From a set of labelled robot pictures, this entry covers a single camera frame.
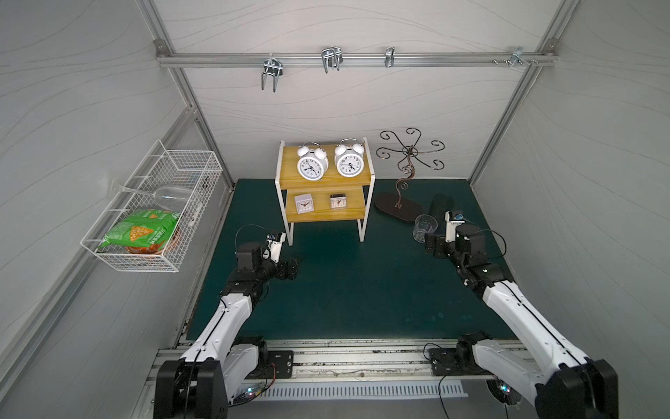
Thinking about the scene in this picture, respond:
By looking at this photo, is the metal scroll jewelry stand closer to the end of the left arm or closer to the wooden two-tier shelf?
the wooden two-tier shelf

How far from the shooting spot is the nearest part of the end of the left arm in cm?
76

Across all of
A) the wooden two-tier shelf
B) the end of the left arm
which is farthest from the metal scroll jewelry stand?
the end of the left arm
